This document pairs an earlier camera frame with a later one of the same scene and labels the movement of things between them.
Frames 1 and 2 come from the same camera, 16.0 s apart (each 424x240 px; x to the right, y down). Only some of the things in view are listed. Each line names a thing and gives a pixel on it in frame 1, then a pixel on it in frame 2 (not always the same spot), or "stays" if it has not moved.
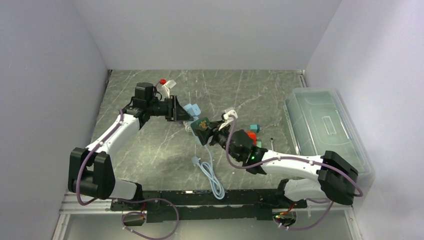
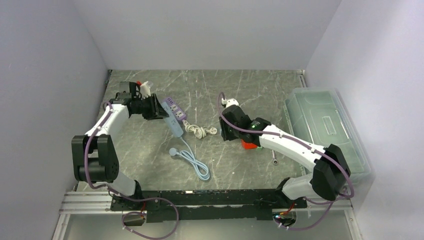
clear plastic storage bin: x=320 y=122 stays
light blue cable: x=208 y=169 to x=200 y=169
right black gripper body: x=220 y=137 to x=229 y=133
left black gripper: x=175 y=111 to x=156 y=111
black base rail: x=164 y=206 stays
